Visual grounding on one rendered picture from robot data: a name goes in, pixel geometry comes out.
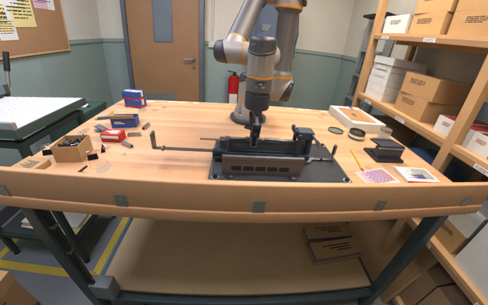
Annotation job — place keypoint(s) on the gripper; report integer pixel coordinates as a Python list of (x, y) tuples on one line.
[(257, 101)]

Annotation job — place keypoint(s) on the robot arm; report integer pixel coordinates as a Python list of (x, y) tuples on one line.
[(262, 59)]

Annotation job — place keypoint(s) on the blue-grey desk stapler body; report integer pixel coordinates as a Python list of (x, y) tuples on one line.
[(269, 147)]

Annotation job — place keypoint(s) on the grey slotted stapler magazine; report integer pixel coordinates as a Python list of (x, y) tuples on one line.
[(263, 166)]

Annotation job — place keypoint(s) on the blue-grey stapler head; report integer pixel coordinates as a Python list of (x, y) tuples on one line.
[(303, 135)]

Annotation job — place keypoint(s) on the grey staple stick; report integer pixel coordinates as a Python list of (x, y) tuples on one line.
[(146, 126), (134, 134), (127, 144), (100, 127)]

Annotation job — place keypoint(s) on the red fire extinguisher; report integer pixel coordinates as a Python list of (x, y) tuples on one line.
[(233, 89)]

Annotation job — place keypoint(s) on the dark green round lid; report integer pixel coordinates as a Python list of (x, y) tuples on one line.
[(335, 130)]

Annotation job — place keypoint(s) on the wooden workbench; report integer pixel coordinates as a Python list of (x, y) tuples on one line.
[(184, 195)]

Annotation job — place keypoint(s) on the green round tin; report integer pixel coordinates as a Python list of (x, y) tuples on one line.
[(357, 134)]

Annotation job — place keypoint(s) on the white box with brown top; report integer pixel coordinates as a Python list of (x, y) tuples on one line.
[(356, 118)]

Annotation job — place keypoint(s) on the yellow pencil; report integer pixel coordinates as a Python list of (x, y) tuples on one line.
[(357, 160)]

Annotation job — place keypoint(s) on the brown door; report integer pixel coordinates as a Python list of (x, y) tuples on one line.
[(163, 63)]

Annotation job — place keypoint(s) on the flat cardboard box blue edge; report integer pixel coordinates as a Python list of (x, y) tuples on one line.
[(328, 231), (335, 251)]

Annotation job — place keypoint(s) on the blue and red box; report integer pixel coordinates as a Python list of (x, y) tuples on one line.
[(133, 93), (135, 102)]

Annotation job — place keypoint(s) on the clear glass cup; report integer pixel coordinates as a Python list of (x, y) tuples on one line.
[(385, 132)]

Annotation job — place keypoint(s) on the pink patterned card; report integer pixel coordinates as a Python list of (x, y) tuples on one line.
[(377, 175)]

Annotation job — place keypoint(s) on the black hole punch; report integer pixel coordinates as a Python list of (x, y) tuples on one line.
[(386, 149)]

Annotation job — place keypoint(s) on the grey stepladder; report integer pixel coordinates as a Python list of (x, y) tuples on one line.
[(365, 55)]

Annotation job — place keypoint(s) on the blue box with white label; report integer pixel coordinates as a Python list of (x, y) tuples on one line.
[(124, 121)]

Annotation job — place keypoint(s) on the stack of white boxes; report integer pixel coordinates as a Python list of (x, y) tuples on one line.
[(390, 78)]

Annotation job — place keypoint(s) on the red box with white label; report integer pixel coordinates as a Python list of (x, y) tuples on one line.
[(113, 135)]

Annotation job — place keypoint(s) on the white card with blue print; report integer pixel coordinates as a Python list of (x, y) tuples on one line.
[(416, 174)]

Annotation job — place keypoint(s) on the brown cardboard box with label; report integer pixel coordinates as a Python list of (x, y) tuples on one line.
[(433, 88), (422, 108)]

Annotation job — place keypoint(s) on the open cardboard box of clips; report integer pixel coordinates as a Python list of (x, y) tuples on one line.
[(72, 150)]

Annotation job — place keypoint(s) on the wooden shelf unit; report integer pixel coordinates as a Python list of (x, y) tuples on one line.
[(486, 84)]

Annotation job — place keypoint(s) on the green paper cutter on stand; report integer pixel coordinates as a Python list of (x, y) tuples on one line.
[(19, 114)]

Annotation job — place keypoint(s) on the cork notice board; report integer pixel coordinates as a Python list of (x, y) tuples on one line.
[(36, 34)]

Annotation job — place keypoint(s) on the dark stapler base plate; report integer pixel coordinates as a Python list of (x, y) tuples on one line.
[(329, 171)]

